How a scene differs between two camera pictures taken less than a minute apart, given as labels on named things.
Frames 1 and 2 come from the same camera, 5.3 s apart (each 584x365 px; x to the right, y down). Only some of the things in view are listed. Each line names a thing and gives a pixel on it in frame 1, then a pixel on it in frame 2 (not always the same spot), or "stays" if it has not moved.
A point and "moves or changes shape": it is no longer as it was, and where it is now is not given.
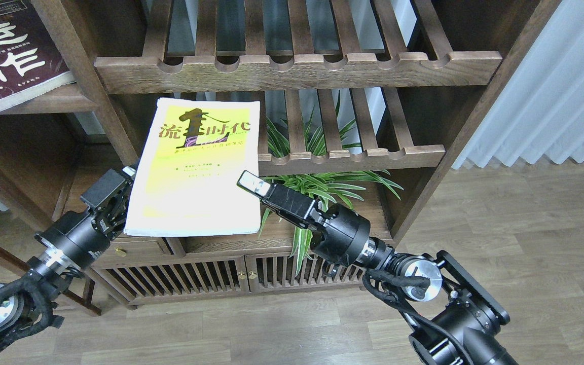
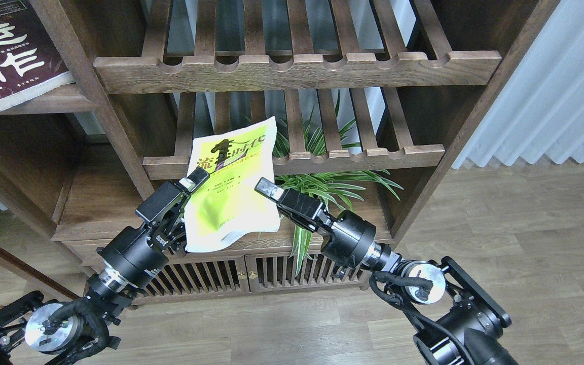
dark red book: (12, 58) stays
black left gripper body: (84, 237) to (139, 253)
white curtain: (560, 102) stays
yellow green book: (195, 152) moves or changes shape
